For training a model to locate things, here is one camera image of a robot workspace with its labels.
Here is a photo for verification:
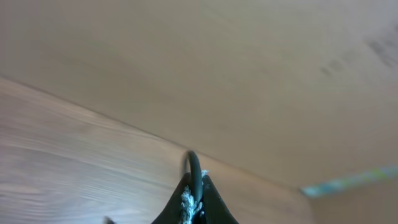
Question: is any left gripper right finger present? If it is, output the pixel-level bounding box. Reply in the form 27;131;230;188
198;175;238;224

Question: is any black cable bundle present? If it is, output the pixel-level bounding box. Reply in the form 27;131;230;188
181;150;205;203

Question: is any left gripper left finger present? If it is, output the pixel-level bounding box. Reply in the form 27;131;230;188
152;173;195;224

